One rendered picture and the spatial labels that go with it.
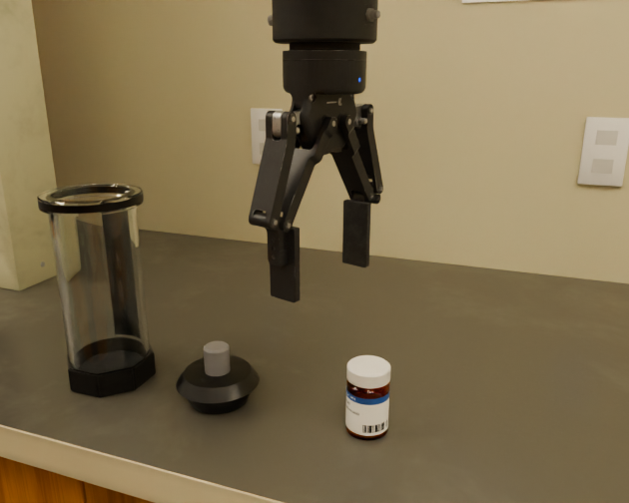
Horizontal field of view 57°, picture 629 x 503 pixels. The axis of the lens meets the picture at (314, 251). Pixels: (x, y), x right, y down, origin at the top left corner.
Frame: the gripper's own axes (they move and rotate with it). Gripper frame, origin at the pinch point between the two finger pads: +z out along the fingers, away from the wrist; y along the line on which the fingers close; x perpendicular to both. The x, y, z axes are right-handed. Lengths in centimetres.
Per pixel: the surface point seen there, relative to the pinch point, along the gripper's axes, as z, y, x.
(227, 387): 13.5, 6.7, -7.5
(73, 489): 25.6, 17.9, -20.7
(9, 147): -6, -1, -62
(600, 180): 0, -64, 12
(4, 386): 17.0, 18.0, -32.9
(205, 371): 13.2, 6.1, -11.5
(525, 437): 16.9, -8.5, 19.2
